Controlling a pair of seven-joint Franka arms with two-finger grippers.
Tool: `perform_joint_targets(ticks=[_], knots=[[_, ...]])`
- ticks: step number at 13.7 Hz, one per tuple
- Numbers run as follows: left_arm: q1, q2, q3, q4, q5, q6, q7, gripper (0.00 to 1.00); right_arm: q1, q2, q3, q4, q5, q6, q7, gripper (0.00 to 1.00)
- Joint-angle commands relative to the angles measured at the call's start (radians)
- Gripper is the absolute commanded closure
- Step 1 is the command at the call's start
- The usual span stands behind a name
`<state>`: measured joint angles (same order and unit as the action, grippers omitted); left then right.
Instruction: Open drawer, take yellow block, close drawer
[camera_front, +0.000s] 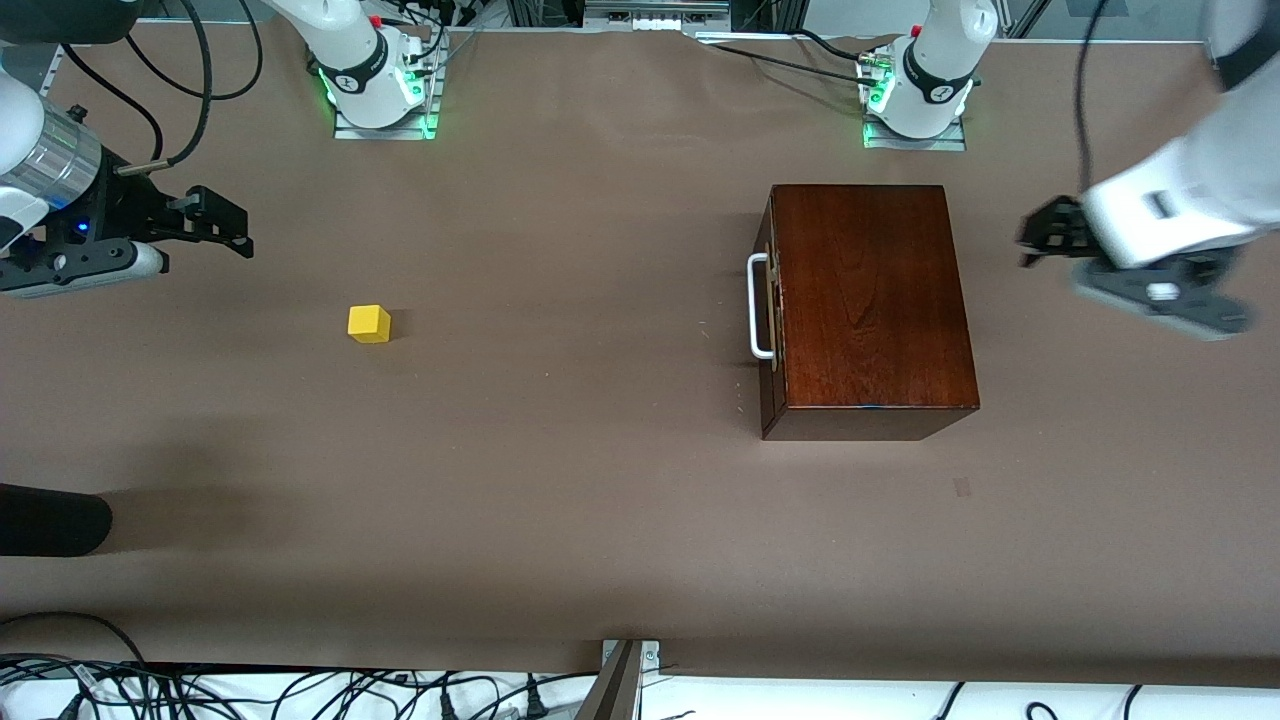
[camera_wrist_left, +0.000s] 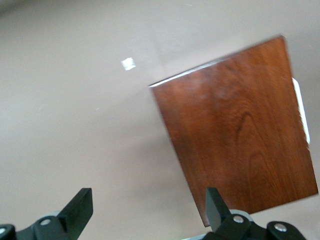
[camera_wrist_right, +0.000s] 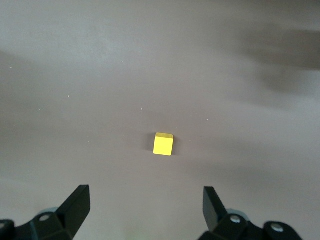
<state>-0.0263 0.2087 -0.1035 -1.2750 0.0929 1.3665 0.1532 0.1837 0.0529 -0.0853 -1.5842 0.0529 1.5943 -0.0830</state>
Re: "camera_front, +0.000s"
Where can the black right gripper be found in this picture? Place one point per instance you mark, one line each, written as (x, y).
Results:
(128, 208)

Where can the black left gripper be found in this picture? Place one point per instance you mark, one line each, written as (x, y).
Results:
(1054, 229)

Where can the yellow block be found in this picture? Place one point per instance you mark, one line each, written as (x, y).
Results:
(368, 323)

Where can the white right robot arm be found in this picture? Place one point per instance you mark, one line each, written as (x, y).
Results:
(355, 60)

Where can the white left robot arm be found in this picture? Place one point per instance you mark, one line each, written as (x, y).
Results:
(940, 70)

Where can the dark brown wooden cabinet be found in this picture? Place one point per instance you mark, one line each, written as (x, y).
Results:
(880, 320)

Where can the black rounded cylinder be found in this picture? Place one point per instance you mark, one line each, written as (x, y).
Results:
(50, 520)

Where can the grey power strip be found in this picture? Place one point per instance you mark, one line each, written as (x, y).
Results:
(650, 15)

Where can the black power plug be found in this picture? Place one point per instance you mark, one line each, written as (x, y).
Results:
(448, 705)
(535, 700)

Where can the dark metal beam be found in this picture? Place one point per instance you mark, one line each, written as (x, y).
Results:
(612, 695)

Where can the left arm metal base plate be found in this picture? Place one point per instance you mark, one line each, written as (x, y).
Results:
(915, 143)

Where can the silver metal bracket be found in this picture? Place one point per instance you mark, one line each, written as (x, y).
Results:
(651, 655)

